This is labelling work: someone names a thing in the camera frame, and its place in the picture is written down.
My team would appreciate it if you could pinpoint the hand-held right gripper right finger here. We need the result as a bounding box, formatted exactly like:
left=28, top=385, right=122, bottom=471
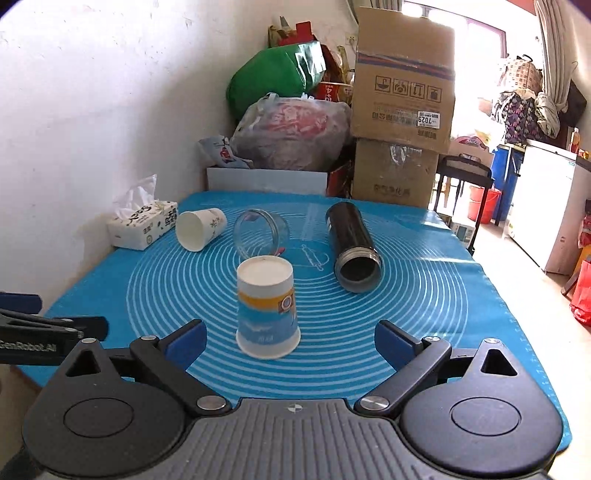
left=355, top=319, right=525, bottom=418

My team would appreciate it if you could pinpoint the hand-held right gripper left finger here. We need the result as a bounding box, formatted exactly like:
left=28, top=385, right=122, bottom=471
left=60, top=319, right=232, bottom=418

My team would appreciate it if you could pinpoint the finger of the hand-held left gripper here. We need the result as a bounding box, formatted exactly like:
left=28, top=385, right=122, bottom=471
left=0, top=291, right=43, bottom=315
left=0, top=309, right=110, bottom=343

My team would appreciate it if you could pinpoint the blue and white paper cup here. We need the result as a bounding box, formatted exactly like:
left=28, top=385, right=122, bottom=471
left=235, top=256, right=301, bottom=360

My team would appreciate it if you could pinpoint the black thermos cup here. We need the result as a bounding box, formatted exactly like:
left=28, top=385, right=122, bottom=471
left=325, top=200, right=385, bottom=293

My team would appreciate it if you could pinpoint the plain white paper cup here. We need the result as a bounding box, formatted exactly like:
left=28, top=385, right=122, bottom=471
left=175, top=207, right=228, bottom=253

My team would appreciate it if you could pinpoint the clear glass cup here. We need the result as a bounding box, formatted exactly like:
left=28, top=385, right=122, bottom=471
left=233, top=209, right=291, bottom=260

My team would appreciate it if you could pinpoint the blue silicone mat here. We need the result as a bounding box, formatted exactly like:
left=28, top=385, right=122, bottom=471
left=8, top=191, right=574, bottom=459

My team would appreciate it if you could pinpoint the white tissue pack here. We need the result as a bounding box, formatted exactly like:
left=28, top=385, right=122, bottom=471
left=106, top=174, right=179, bottom=251

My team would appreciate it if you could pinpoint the red bucket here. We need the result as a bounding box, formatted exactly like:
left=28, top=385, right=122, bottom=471
left=467, top=185, right=502, bottom=225

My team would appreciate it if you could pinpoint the plain brown cardboard box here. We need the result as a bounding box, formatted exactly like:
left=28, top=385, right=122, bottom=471
left=351, top=137, right=440, bottom=209

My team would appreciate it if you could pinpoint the white flat box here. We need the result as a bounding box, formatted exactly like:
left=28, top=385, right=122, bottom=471
left=206, top=167, right=330, bottom=198

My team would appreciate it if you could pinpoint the black metal stool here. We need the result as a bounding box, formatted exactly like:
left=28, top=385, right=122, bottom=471
left=431, top=155, right=495, bottom=256

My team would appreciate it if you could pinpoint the red plastic bag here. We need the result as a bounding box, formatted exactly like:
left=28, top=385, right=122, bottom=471
left=570, top=260, right=591, bottom=327

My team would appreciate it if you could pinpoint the small crumpled plastic bag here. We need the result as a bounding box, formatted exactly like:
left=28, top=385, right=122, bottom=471
left=198, top=135, right=254, bottom=169

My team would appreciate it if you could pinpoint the blue plastic barrel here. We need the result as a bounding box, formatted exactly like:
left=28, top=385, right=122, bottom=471
left=489, top=145, right=516, bottom=219

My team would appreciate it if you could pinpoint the white chest freezer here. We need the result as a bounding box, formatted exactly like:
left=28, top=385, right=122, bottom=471
left=505, top=138, right=591, bottom=275

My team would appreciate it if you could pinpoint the clear bag with red contents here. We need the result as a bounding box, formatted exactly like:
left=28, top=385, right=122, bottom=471
left=230, top=93, right=353, bottom=172

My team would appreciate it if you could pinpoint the red carton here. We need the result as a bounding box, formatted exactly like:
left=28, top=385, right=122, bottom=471
left=316, top=82, right=355, bottom=105

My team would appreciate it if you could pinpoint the large taped cardboard box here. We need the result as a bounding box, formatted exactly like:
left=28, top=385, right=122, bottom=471
left=350, top=6, right=457, bottom=154

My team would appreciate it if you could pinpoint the patterned fabric bag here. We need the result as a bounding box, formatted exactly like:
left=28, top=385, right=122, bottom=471
left=491, top=54, right=544, bottom=145

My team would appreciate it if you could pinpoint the green bag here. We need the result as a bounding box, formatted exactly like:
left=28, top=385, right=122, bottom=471
left=226, top=40, right=327, bottom=126

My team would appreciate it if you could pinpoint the beige curtain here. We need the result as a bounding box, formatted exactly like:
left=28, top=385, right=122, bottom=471
left=534, top=0, right=574, bottom=108

